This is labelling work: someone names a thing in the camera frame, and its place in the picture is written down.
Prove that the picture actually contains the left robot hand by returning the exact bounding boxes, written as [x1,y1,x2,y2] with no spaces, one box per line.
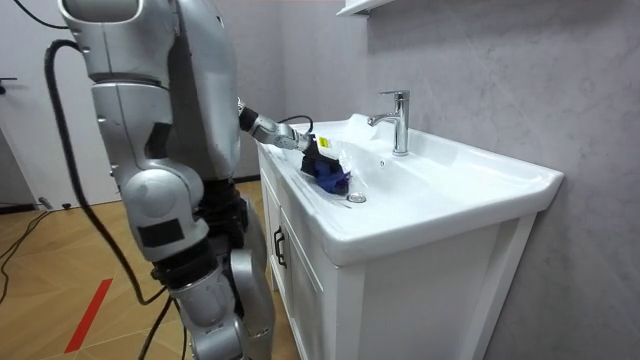
[299,133,347,177]

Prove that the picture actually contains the blue cloth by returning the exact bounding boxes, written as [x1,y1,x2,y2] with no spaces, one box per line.
[313,158,353,197]

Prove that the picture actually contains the chrome faucet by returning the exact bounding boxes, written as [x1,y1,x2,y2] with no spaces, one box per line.
[366,89,412,158]

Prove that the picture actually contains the robot body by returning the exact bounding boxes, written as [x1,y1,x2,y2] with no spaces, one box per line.
[167,0,242,182]

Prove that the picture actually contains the white vanity cabinet with sink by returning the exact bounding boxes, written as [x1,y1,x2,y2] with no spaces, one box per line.
[255,113,565,360]

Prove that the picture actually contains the robot legs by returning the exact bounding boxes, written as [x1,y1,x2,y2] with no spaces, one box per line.
[199,175,277,360]

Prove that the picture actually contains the white door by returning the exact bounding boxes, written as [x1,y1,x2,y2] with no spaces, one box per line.
[0,0,124,212]

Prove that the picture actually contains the red floor tape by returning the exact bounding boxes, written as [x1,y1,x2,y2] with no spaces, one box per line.
[63,277,114,355]

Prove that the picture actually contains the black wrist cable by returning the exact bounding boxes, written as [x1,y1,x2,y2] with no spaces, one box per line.
[277,114,316,137]

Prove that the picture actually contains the white wall shelf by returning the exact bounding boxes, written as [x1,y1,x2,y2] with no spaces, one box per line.
[335,0,397,19]

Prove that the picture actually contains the thick black cable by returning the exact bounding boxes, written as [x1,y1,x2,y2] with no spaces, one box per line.
[43,38,189,360]

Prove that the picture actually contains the thin black floor cable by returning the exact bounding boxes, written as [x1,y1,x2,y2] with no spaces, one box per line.
[0,208,52,306]

